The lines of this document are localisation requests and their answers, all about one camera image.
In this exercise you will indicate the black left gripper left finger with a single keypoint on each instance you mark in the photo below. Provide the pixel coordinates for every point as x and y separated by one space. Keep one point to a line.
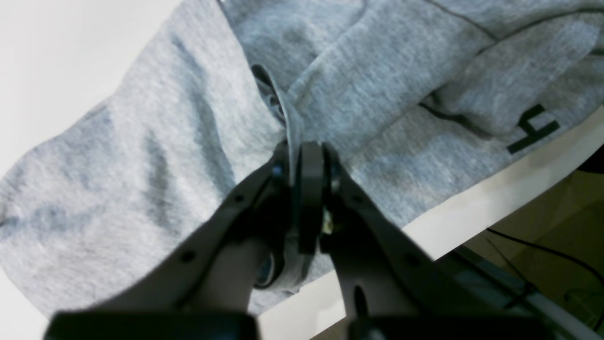
200 291

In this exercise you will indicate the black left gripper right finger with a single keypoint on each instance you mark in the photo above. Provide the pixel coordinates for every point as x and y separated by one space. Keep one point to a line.
390 287

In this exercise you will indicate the grey T-shirt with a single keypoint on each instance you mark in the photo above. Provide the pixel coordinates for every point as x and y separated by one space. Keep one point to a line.
422 99

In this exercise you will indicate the aluminium table frame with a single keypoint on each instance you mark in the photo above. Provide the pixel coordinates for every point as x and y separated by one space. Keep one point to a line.
514 296

